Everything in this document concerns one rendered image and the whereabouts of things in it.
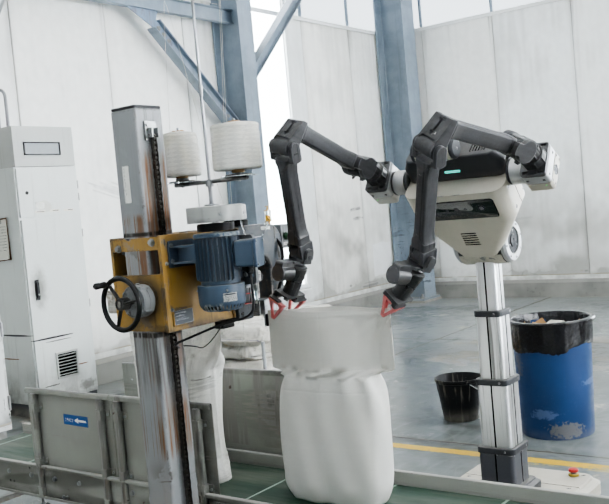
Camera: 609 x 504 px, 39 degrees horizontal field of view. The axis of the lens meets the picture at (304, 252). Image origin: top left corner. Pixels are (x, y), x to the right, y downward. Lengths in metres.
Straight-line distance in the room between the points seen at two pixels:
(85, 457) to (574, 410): 2.64
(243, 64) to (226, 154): 6.18
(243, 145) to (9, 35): 4.95
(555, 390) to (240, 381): 1.95
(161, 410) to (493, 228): 1.29
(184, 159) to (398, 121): 8.84
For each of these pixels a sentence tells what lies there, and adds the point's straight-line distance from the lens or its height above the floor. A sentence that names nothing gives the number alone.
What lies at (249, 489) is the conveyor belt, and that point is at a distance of 3.30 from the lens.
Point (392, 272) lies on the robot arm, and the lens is 2.71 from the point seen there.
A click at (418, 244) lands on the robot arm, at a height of 1.24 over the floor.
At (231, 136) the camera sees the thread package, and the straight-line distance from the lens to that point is 2.85.
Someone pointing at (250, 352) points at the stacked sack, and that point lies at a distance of 5.88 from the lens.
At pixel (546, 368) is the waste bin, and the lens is 4.92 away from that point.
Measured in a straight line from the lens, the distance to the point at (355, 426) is 2.91.
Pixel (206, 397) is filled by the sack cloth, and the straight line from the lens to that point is 3.34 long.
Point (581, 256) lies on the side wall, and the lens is 11.04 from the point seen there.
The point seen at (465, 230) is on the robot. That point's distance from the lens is 3.15.
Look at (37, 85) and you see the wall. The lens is 7.68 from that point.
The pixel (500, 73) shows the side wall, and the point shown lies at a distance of 11.40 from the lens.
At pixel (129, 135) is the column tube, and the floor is 1.67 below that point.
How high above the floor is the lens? 1.39
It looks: 3 degrees down
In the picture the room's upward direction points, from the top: 5 degrees counter-clockwise
